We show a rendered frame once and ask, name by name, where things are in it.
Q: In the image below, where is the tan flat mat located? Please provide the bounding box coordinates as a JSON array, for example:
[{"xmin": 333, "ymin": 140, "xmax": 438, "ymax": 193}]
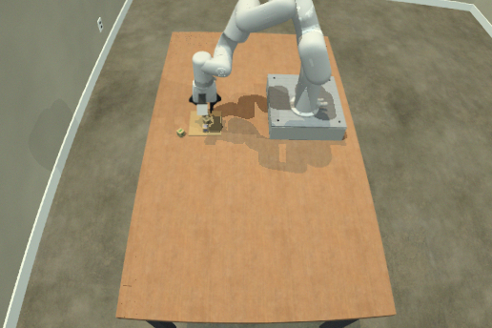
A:
[{"xmin": 189, "ymin": 111, "xmax": 222, "ymax": 135}]

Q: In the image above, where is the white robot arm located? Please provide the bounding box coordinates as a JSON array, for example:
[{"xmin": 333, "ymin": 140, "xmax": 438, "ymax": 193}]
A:
[{"xmin": 193, "ymin": 0, "xmax": 332, "ymax": 117}]

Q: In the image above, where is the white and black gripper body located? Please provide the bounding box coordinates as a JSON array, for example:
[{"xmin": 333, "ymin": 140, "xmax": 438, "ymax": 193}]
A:
[{"xmin": 193, "ymin": 81, "xmax": 217, "ymax": 103}]

